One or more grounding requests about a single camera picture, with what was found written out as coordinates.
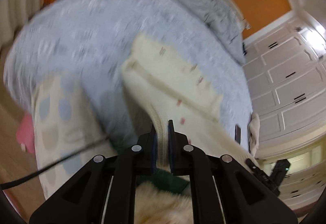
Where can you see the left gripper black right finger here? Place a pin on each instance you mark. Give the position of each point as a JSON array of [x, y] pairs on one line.
[[222, 190]]

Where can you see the black phone on bed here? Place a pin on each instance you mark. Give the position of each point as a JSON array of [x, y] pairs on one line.
[[237, 134]]

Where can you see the white panelled wardrobe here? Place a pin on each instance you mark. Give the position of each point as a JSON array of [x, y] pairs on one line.
[[285, 70]]

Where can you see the grey crumpled duvet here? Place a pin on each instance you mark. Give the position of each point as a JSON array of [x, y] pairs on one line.
[[223, 21]]

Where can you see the cream knit cardigan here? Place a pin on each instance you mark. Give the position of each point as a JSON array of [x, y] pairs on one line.
[[167, 88]]

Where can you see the light blue butterfly bedspread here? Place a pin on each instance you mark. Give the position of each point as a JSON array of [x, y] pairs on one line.
[[91, 39]]

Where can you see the polka dot bed sheet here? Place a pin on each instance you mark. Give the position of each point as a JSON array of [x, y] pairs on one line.
[[64, 122]]

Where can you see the pink object on floor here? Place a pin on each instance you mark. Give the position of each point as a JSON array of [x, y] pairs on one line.
[[25, 134]]

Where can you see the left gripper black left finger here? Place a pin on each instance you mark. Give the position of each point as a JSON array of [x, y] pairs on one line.
[[103, 190]]

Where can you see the cream cloth at bed edge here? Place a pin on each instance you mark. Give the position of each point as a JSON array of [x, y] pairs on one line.
[[254, 133]]

